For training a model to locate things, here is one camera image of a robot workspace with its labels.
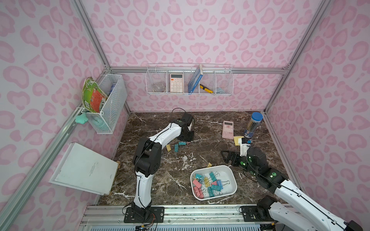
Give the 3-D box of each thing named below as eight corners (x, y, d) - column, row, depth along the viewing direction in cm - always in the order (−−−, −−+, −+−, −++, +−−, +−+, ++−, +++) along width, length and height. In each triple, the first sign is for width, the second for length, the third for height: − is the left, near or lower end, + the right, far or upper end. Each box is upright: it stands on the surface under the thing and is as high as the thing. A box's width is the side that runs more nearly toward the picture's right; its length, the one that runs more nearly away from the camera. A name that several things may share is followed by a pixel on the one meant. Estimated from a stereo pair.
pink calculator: (221, 137, 106) (222, 136, 104) (222, 121, 116) (223, 120, 114) (232, 139, 105) (233, 137, 103) (232, 123, 115) (233, 121, 113)
